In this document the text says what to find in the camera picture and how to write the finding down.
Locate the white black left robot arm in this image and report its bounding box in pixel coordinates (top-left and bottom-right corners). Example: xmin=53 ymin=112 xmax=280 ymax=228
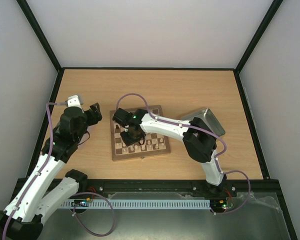
xmin=0 ymin=99 xmax=102 ymax=240

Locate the wooden folding chess board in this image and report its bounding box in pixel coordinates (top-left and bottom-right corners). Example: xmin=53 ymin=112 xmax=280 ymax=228
xmin=109 ymin=107 xmax=171 ymax=161

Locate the right metal tray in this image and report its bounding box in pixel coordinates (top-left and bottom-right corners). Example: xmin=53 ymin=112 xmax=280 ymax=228
xmin=181 ymin=107 xmax=226 ymax=137

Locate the black cage frame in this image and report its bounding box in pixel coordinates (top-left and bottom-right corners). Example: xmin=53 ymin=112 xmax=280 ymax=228
xmin=12 ymin=0 xmax=298 ymax=240

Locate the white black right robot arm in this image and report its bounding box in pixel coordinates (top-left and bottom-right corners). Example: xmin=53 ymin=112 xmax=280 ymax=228
xmin=112 ymin=108 xmax=226 ymax=196

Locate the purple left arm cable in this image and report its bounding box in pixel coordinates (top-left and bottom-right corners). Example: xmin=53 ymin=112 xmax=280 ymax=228
xmin=1 ymin=101 xmax=70 ymax=240

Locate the light blue slotted cable duct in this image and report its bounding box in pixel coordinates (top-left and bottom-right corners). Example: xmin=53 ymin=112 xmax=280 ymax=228
xmin=59 ymin=199 xmax=211 ymax=210

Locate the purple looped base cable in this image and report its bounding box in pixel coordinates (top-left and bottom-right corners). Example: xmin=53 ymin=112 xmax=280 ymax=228
xmin=71 ymin=192 xmax=115 ymax=237

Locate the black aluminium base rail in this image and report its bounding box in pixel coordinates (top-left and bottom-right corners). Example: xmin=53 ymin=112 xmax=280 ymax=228
xmin=16 ymin=177 xmax=281 ymax=198

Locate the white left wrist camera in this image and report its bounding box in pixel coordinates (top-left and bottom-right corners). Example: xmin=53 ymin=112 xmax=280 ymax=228
xmin=66 ymin=94 xmax=84 ymax=112

